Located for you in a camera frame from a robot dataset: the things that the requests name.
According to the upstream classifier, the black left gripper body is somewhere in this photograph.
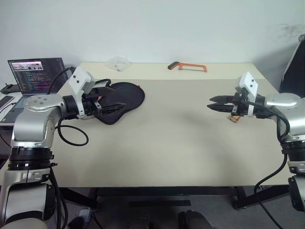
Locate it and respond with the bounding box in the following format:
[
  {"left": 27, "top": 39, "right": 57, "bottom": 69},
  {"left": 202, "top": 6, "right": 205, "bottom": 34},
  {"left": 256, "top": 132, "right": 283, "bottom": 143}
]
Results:
[{"left": 82, "top": 87, "right": 103, "bottom": 119}]

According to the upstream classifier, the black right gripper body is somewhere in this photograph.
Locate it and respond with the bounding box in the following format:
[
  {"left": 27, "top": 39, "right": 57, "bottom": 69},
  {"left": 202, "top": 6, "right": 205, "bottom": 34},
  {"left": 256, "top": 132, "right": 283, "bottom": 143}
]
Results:
[{"left": 231, "top": 91, "right": 250, "bottom": 117}]

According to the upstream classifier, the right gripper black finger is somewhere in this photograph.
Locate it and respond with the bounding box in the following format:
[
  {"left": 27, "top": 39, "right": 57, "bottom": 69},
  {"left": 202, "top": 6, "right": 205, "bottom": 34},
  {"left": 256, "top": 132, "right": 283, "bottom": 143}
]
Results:
[
  {"left": 206, "top": 103, "right": 234, "bottom": 114},
  {"left": 209, "top": 95, "right": 235, "bottom": 105}
]

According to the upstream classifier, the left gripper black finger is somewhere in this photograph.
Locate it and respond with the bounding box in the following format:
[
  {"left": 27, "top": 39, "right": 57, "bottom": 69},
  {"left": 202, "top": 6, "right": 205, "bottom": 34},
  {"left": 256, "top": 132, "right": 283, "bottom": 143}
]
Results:
[
  {"left": 94, "top": 79, "right": 112, "bottom": 93},
  {"left": 102, "top": 103, "right": 126, "bottom": 115}
]

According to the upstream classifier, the black cloth pouch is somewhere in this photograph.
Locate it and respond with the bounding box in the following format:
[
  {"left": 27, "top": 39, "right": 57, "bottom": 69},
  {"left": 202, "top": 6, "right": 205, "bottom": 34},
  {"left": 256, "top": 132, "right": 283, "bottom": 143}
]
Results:
[{"left": 94, "top": 80, "right": 146, "bottom": 125}]

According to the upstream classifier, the clear plastic bag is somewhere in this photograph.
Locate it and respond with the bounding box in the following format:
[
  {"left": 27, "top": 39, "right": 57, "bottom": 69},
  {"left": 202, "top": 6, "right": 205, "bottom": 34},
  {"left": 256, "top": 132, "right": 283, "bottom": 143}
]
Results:
[{"left": 107, "top": 55, "right": 132, "bottom": 73}]

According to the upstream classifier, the orange hacksaw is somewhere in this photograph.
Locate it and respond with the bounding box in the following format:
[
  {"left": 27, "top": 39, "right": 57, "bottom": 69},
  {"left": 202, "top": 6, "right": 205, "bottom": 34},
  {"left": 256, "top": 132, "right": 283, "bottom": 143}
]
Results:
[{"left": 167, "top": 61, "right": 208, "bottom": 73}]

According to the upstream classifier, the black office chair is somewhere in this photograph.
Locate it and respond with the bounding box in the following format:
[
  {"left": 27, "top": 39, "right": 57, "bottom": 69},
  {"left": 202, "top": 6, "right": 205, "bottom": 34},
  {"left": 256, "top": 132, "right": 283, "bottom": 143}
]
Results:
[{"left": 278, "top": 34, "right": 305, "bottom": 99}]

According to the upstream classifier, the open grey laptop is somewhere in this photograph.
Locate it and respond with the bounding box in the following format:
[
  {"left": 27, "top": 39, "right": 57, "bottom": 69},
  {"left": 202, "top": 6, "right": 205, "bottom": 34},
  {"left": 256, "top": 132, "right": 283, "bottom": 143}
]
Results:
[{"left": 4, "top": 57, "right": 72, "bottom": 124}]

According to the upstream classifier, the black remote controller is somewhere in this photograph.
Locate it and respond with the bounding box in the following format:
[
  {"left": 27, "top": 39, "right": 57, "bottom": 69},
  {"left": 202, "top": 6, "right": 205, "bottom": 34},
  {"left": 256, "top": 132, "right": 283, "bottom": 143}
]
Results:
[{"left": 0, "top": 83, "right": 20, "bottom": 94}]

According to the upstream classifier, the black keyboard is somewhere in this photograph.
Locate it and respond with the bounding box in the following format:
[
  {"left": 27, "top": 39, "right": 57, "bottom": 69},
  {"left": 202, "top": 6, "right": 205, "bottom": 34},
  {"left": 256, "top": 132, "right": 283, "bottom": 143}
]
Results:
[{"left": 0, "top": 95, "right": 14, "bottom": 110}]

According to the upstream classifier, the dark rounded shape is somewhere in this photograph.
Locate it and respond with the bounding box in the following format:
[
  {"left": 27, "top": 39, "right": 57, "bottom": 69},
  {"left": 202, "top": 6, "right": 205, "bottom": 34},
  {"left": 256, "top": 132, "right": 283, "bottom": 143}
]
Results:
[
  {"left": 68, "top": 215, "right": 84, "bottom": 229},
  {"left": 177, "top": 209, "right": 213, "bottom": 229}
]

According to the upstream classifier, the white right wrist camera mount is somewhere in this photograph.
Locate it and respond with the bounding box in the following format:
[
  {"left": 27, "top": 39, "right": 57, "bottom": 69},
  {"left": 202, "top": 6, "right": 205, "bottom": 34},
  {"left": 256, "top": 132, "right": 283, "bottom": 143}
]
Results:
[{"left": 235, "top": 71, "right": 260, "bottom": 118}]

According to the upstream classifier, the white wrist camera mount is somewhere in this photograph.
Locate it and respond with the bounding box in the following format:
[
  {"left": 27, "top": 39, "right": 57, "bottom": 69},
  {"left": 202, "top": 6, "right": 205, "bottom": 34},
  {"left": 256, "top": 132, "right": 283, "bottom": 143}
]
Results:
[
  {"left": 66, "top": 66, "right": 96, "bottom": 119},
  {"left": 235, "top": 71, "right": 260, "bottom": 118}
]

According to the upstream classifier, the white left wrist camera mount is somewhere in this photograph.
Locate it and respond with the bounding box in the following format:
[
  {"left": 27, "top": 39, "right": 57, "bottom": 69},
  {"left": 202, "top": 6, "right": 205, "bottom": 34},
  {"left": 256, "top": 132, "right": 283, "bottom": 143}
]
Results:
[{"left": 66, "top": 66, "right": 96, "bottom": 119}]

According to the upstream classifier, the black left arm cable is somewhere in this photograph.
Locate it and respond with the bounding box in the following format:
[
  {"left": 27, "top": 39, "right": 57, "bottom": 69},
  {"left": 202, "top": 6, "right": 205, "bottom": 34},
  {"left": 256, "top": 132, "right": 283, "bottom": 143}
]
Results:
[{"left": 47, "top": 66, "right": 90, "bottom": 229}]

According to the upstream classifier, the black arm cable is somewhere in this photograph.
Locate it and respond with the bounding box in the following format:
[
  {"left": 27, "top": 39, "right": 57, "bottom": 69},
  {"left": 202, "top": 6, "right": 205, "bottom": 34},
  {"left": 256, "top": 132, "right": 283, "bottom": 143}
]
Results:
[
  {"left": 246, "top": 101, "right": 290, "bottom": 229},
  {"left": 47, "top": 66, "right": 90, "bottom": 229}
]

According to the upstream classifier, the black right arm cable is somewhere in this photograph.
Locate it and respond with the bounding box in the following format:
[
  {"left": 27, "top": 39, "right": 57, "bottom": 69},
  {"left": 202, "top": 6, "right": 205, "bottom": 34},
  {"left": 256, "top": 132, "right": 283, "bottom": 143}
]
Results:
[{"left": 246, "top": 101, "right": 290, "bottom": 229}]

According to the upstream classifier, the black table frame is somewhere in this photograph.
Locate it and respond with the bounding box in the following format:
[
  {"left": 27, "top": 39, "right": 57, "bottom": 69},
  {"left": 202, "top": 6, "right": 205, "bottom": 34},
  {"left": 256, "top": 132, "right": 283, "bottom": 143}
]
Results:
[{"left": 59, "top": 185, "right": 294, "bottom": 211}]

